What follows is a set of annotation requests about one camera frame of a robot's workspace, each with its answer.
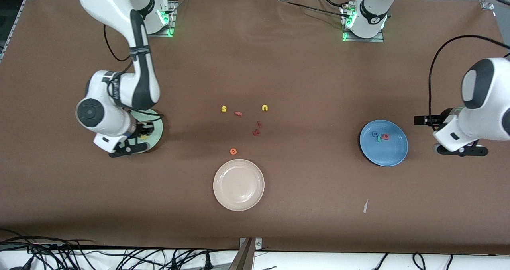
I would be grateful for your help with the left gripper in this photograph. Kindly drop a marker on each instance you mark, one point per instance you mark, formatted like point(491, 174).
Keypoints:
point(435, 120)

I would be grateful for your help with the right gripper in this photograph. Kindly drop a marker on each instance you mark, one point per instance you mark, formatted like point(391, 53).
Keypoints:
point(140, 129)

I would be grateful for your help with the pink letter a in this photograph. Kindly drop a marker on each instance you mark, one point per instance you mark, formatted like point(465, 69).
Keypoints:
point(385, 136)

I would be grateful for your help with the green plate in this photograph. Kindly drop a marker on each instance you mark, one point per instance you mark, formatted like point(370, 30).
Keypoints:
point(157, 128)

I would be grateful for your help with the blue plate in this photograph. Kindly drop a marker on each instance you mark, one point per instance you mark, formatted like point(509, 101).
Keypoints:
point(388, 152)

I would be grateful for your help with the orange letter e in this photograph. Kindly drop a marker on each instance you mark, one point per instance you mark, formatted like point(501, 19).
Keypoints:
point(233, 151)

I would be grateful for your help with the grey paper scrap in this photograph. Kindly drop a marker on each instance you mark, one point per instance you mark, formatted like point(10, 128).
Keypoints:
point(365, 206)

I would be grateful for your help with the beige plate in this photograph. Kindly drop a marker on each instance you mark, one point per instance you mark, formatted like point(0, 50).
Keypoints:
point(238, 184)

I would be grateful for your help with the dark red letter k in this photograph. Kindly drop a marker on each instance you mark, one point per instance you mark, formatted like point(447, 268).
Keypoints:
point(256, 132)

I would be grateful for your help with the brown table cover sheet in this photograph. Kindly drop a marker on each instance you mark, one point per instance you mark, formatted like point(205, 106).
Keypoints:
point(255, 63)

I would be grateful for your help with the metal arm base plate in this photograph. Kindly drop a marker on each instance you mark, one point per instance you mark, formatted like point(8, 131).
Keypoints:
point(358, 40)
point(165, 35)

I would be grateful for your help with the metal table clamp bracket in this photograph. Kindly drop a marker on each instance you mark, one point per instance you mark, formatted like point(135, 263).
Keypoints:
point(258, 244)

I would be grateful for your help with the grey camera mount pole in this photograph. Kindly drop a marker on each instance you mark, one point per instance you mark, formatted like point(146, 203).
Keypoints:
point(243, 260)

